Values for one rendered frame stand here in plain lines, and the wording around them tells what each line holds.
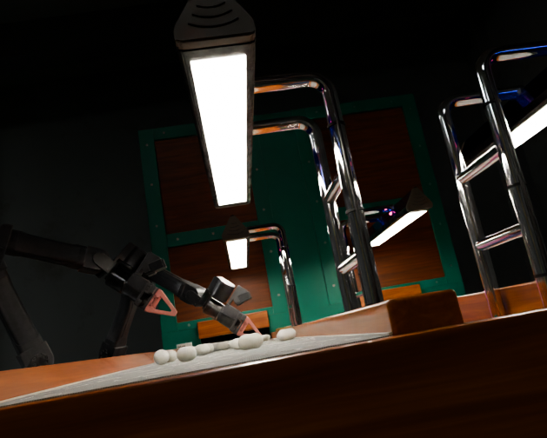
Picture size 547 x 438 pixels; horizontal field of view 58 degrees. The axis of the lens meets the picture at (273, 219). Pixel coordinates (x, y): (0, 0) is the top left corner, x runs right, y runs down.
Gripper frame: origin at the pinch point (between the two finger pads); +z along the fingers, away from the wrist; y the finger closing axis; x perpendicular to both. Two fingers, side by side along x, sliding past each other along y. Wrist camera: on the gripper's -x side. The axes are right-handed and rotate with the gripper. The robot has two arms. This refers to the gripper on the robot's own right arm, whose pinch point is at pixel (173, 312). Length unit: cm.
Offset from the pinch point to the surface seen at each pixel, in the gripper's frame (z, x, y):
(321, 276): 35, -44, 85
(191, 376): 18, 0, -99
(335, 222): 23, -28, -54
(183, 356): 14, 2, -66
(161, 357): 11, 4, -59
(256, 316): 19, -14, 78
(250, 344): 21, -4, -62
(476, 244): 46, -37, -54
